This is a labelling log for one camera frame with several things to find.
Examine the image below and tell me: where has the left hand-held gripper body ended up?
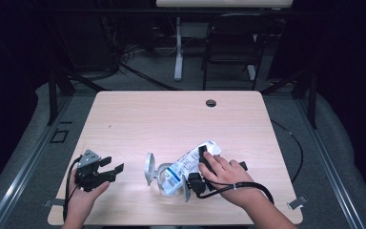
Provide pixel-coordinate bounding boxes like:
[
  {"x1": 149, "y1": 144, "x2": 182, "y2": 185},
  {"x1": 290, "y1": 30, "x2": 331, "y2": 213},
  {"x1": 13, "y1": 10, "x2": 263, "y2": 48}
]
[{"x1": 74, "y1": 149, "x2": 111, "y2": 193}]

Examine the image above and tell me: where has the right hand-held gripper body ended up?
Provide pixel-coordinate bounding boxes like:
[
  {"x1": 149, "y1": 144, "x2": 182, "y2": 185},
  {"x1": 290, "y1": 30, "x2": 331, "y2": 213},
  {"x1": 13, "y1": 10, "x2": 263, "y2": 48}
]
[{"x1": 183, "y1": 171, "x2": 208, "y2": 203}]

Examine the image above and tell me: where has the white and blue packet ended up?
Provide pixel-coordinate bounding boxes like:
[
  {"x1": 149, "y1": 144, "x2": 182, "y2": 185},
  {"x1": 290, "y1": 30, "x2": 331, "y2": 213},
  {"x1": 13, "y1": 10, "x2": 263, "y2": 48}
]
[{"x1": 163, "y1": 139, "x2": 222, "y2": 197}]

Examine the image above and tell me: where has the clear container with grey lid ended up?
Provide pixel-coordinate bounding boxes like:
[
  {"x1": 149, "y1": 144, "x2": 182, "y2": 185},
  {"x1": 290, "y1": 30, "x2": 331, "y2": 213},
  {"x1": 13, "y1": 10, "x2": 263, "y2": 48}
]
[{"x1": 144, "y1": 152, "x2": 187, "y2": 198}]

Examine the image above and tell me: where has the person's left hand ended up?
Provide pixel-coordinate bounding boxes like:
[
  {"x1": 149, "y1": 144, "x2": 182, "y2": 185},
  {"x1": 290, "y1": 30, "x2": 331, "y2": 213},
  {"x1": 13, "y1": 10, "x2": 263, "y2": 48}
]
[{"x1": 67, "y1": 170, "x2": 111, "y2": 211}]

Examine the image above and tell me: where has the person's right hand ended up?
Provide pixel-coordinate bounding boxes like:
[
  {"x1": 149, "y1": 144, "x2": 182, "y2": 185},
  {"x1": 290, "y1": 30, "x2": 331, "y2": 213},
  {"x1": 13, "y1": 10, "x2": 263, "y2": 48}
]
[{"x1": 198, "y1": 151, "x2": 262, "y2": 208}]

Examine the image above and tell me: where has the grey tape strip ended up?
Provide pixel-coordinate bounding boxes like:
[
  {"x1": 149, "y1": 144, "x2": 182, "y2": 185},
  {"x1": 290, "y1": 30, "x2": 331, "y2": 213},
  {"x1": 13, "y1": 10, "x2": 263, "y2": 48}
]
[
  {"x1": 43, "y1": 198, "x2": 66, "y2": 208},
  {"x1": 286, "y1": 195, "x2": 309, "y2": 211}
]

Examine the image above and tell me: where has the black metal stand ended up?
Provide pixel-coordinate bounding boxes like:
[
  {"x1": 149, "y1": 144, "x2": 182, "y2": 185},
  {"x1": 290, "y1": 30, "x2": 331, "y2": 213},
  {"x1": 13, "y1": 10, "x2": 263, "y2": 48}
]
[
  {"x1": 260, "y1": 68, "x2": 318, "y2": 130},
  {"x1": 46, "y1": 68, "x2": 77, "y2": 127}
]

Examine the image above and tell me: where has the white desk with white legs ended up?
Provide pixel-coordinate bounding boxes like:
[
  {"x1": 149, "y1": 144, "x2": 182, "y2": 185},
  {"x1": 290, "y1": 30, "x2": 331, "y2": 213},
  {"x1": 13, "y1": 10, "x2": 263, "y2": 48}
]
[{"x1": 155, "y1": 0, "x2": 295, "y2": 82}]

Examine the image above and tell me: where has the black folding chair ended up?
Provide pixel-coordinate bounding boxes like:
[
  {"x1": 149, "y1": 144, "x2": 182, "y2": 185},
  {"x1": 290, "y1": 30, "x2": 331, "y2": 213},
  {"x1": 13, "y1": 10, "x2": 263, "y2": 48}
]
[{"x1": 201, "y1": 12, "x2": 279, "y2": 92}]

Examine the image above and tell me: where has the left hand-held gripper cable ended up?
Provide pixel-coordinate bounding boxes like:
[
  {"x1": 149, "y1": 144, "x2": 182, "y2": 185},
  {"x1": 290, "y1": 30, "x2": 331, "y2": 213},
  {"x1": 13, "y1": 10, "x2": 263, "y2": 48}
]
[{"x1": 62, "y1": 156, "x2": 84, "y2": 222}]

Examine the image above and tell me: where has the hand-held gripper cable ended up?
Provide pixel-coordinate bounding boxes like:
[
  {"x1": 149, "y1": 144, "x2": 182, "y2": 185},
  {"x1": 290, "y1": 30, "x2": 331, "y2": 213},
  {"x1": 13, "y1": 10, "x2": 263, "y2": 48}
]
[
  {"x1": 62, "y1": 156, "x2": 84, "y2": 222},
  {"x1": 196, "y1": 180, "x2": 275, "y2": 205}
]

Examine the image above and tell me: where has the right hand-held gripper cable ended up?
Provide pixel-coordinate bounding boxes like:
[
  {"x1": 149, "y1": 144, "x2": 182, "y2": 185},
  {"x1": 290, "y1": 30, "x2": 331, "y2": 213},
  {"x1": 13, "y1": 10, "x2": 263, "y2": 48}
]
[{"x1": 196, "y1": 180, "x2": 275, "y2": 205}]

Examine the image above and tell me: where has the aluminium floor rail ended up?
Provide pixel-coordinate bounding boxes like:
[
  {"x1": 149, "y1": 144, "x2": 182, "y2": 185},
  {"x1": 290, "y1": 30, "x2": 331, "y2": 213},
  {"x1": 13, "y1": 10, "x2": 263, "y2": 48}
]
[
  {"x1": 295, "y1": 94, "x2": 366, "y2": 229},
  {"x1": 0, "y1": 94, "x2": 74, "y2": 229}
]

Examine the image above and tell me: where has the thick black floor cable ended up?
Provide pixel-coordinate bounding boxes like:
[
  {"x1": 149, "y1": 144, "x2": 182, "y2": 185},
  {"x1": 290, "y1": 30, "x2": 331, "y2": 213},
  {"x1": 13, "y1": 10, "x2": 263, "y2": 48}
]
[{"x1": 118, "y1": 61, "x2": 180, "y2": 92}]

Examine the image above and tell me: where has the thin black floor cable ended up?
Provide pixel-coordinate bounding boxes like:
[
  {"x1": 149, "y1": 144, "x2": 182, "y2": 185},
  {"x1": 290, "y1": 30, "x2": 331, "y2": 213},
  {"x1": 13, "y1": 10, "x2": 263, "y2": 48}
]
[{"x1": 270, "y1": 118, "x2": 304, "y2": 185}]

